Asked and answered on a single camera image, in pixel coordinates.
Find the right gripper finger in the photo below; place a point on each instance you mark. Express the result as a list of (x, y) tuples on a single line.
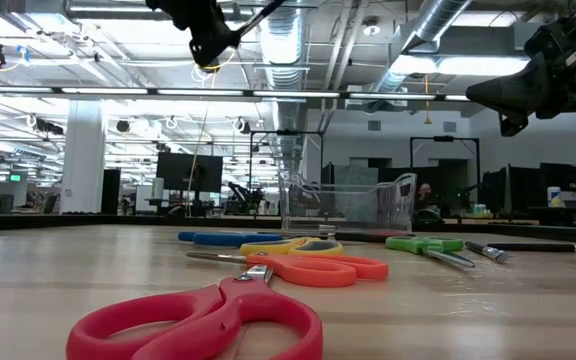
[(518, 92)]

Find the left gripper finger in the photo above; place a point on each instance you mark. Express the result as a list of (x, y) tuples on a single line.
[(213, 40)]

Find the thin black paintbrush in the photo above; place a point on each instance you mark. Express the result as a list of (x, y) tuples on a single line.
[(263, 17), (488, 251), (533, 247)]

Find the black background monitor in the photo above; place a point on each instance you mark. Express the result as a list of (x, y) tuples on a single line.
[(188, 172), (560, 177)]

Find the white canister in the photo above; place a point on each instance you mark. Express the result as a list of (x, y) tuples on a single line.
[(554, 197)]

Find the person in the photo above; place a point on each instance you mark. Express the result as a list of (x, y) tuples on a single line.
[(425, 192)]

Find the white building column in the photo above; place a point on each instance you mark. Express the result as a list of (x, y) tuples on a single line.
[(83, 160)]

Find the clear plastic bin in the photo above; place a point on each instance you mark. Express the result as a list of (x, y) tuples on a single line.
[(363, 205)]

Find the slanted silver ventilation duct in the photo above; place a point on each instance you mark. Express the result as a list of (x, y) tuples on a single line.
[(433, 20)]

